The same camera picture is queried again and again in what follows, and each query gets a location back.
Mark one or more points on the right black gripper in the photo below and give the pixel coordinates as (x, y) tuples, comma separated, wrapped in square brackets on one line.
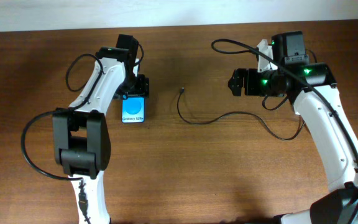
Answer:
[(247, 81)]

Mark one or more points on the blue Galaxy smartphone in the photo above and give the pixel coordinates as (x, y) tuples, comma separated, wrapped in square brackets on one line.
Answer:
[(133, 110)]

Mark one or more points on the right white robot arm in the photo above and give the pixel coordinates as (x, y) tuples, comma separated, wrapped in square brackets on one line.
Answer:
[(284, 68)]

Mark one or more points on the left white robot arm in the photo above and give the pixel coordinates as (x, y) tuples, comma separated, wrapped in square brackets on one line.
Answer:
[(81, 139)]

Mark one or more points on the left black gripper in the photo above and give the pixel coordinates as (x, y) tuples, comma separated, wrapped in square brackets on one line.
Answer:
[(141, 88)]

